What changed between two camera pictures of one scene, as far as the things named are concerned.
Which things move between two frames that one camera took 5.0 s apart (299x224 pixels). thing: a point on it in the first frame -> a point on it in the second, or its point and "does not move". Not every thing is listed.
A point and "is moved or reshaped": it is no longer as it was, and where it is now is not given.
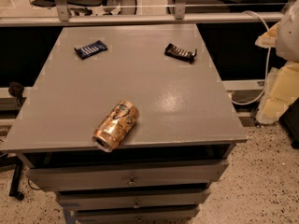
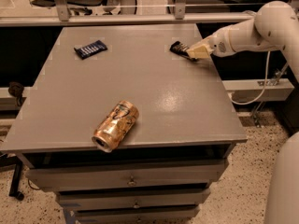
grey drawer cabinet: [181, 144] does not move
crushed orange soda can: [115, 126] does not move
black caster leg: [7, 160] does not move
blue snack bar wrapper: [91, 49] does not move
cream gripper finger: [268, 39] -> [221, 42]
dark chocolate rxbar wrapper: [171, 50] is moved or reshaped
